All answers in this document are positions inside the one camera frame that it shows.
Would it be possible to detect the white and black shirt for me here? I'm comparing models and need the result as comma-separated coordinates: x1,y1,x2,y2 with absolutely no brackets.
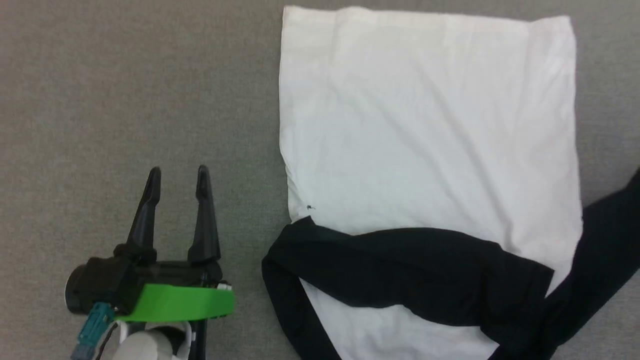
261,5,640,360

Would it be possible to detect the left teal plug black cable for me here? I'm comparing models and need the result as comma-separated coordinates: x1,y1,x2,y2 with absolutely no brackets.
70,301,118,360

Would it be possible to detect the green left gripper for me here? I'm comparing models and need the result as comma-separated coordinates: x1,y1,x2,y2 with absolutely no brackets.
65,165,236,322

